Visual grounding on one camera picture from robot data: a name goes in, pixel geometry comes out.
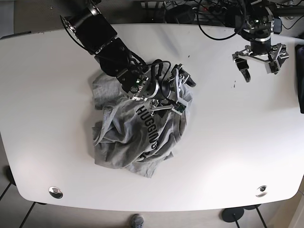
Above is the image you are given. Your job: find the black table leg left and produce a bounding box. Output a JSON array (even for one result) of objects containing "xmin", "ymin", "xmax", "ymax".
[{"xmin": 0, "ymin": 166, "xmax": 16, "ymax": 200}]

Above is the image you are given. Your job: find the black round stand base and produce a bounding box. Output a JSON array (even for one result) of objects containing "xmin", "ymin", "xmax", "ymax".
[{"xmin": 221, "ymin": 207, "xmax": 244, "ymax": 223}]

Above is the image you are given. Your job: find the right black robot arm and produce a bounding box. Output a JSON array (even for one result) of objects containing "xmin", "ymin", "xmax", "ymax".
[{"xmin": 60, "ymin": 0, "xmax": 196, "ymax": 114}]

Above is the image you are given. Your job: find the left silver table grommet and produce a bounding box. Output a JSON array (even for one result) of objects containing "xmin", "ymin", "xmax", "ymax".
[{"xmin": 48, "ymin": 186, "xmax": 63, "ymax": 199}]

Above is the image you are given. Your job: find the grey shoe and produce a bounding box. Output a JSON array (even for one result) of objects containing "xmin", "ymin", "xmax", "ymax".
[{"xmin": 130, "ymin": 214, "xmax": 144, "ymax": 228}]

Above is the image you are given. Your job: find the silver table grommet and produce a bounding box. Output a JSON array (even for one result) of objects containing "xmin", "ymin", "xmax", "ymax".
[
  {"xmin": 48, "ymin": 186, "xmax": 63, "ymax": 199},
  {"xmin": 255, "ymin": 185, "xmax": 268, "ymax": 198}
]

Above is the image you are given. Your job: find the right silver table grommet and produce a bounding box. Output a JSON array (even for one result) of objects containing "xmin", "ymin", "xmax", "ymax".
[{"xmin": 255, "ymin": 185, "xmax": 268, "ymax": 198}]

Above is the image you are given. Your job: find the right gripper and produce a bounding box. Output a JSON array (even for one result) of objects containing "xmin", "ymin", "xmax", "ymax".
[{"xmin": 148, "ymin": 63, "xmax": 196, "ymax": 112}]

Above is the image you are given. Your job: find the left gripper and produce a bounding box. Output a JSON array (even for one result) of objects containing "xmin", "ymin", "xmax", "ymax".
[{"xmin": 232, "ymin": 43, "xmax": 289, "ymax": 83}]

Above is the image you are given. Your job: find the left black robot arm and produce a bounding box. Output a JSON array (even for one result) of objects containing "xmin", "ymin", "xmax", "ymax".
[{"xmin": 232, "ymin": 0, "xmax": 289, "ymax": 83}]

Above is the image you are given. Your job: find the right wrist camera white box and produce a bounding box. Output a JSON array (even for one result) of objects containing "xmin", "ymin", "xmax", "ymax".
[{"xmin": 172, "ymin": 98, "xmax": 188, "ymax": 115}]

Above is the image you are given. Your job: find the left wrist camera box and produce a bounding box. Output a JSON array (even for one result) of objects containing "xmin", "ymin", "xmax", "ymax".
[{"xmin": 266, "ymin": 60, "xmax": 280, "ymax": 75}]

